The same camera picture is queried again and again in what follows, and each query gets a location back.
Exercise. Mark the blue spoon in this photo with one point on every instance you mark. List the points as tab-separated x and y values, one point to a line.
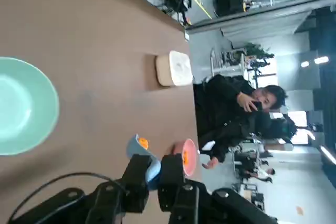
135	149

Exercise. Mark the green bowl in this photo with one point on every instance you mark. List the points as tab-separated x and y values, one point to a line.
23	106

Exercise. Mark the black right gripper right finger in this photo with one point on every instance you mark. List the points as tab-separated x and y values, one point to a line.
172	182

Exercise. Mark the orange popcorn piece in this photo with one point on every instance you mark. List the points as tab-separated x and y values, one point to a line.
144	142

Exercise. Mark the black phone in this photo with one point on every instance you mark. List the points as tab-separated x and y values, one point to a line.
256	106

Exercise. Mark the pink bowl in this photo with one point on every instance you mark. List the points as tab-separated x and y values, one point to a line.
191	148

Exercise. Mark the green potted plant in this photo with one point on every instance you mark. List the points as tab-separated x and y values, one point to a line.
258	49

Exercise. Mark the orange popcorn pile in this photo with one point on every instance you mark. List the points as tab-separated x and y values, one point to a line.
186	155

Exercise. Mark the white box with beige base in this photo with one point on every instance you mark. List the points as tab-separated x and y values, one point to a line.
178	68

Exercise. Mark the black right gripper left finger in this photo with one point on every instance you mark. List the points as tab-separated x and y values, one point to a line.
131	182

